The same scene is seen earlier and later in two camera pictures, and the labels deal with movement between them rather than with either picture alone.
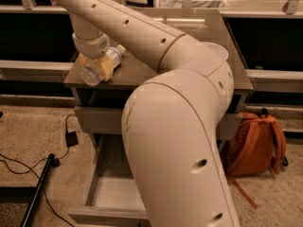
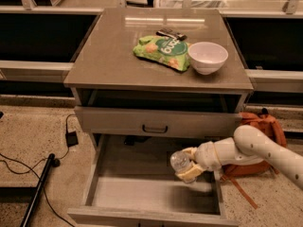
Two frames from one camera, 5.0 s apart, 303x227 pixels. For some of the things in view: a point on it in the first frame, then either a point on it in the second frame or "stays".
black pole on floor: (40, 188) stays
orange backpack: (261, 148) stays
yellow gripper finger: (107, 67) → (191, 173)
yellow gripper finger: (81, 60) → (190, 150)
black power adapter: (71, 139) stays
